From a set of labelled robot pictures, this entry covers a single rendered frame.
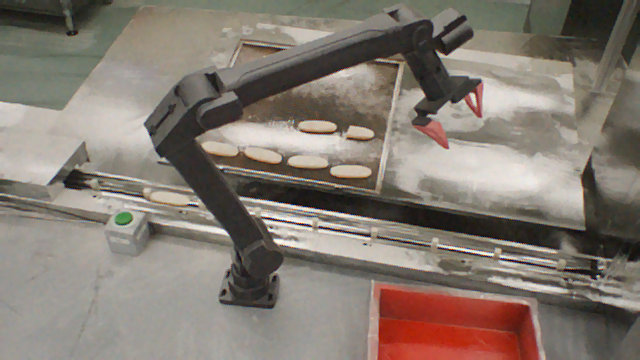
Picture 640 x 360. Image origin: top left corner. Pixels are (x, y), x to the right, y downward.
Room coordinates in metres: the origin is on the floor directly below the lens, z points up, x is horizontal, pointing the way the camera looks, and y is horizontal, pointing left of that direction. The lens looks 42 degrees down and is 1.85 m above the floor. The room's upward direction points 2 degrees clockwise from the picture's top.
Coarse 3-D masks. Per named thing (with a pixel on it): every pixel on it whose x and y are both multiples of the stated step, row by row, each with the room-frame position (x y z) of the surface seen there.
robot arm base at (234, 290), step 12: (228, 276) 0.82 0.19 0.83; (276, 276) 0.82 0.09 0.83; (228, 288) 0.78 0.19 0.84; (240, 288) 0.75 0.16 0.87; (252, 288) 0.75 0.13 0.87; (264, 288) 0.76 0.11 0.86; (276, 288) 0.78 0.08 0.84; (228, 300) 0.75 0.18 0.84; (240, 300) 0.75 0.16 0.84; (252, 300) 0.74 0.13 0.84; (264, 300) 0.75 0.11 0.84
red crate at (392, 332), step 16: (384, 320) 0.72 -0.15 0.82; (400, 320) 0.72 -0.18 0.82; (384, 336) 0.68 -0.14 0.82; (400, 336) 0.68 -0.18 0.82; (416, 336) 0.68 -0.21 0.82; (432, 336) 0.69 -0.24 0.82; (448, 336) 0.69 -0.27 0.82; (464, 336) 0.69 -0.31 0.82; (480, 336) 0.69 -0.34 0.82; (496, 336) 0.69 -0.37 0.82; (512, 336) 0.69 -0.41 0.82; (384, 352) 0.64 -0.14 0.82; (400, 352) 0.65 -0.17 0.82; (416, 352) 0.65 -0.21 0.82; (432, 352) 0.65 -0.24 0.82; (448, 352) 0.65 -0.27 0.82; (464, 352) 0.65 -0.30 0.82; (480, 352) 0.65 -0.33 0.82; (496, 352) 0.65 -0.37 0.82; (512, 352) 0.66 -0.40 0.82
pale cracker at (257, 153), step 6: (246, 150) 1.16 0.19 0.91; (252, 150) 1.16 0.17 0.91; (258, 150) 1.16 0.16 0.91; (264, 150) 1.16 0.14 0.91; (270, 150) 1.16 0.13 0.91; (252, 156) 1.14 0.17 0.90; (258, 156) 1.14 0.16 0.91; (264, 156) 1.14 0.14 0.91; (270, 156) 1.14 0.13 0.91; (276, 156) 1.14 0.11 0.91; (270, 162) 1.13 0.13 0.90; (276, 162) 1.13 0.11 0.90
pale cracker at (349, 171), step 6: (336, 168) 1.10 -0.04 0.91; (342, 168) 1.10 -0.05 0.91; (348, 168) 1.10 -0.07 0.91; (354, 168) 1.10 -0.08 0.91; (360, 168) 1.10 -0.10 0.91; (366, 168) 1.11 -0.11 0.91; (336, 174) 1.09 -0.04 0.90; (342, 174) 1.09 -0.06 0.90; (348, 174) 1.09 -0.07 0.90; (354, 174) 1.09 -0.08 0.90; (360, 174) 1.09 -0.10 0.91; (366, 174) 1.09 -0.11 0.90
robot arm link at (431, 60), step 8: (440, 48) 0.95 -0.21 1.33; (408, 56) 0.93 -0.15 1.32; (416, 56) 0.93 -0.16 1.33; (424, 56) 0.93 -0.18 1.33; (432, 56) 0.93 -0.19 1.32; (408, 64) 0.94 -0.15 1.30; (416, 64) 0.93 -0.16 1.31; (424, 64) 0.92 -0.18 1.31; (432, 64) 0.93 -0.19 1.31; (416, 72) 0.93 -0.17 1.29; (424, 72) 0.92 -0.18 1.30
